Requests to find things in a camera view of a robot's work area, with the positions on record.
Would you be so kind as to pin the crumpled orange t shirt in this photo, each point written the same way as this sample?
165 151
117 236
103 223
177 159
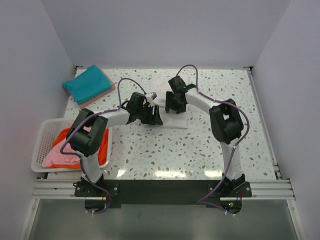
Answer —
103 149

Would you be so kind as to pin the folded teal t shirt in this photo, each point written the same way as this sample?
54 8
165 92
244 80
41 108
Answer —
89 84

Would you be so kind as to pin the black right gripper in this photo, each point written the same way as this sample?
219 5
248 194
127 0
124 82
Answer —
169 95

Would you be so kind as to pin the white t shirt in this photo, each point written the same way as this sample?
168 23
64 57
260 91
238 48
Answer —
160 85

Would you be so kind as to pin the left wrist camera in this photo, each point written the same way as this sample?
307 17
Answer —
150 97

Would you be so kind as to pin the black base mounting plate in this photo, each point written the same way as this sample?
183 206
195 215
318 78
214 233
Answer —
113 194

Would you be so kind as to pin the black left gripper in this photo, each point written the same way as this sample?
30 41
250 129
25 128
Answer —
152 119

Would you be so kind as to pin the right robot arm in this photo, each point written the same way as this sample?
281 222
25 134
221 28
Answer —
225 120

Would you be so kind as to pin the white plastic basket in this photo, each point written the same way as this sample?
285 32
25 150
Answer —
50 137

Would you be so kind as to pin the crumpled pink t shirt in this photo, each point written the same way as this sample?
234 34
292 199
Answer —
54 159

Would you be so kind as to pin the aluminium frame rail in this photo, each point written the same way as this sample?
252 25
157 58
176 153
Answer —
199 170

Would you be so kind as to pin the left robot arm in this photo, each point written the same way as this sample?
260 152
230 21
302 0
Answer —
86 133

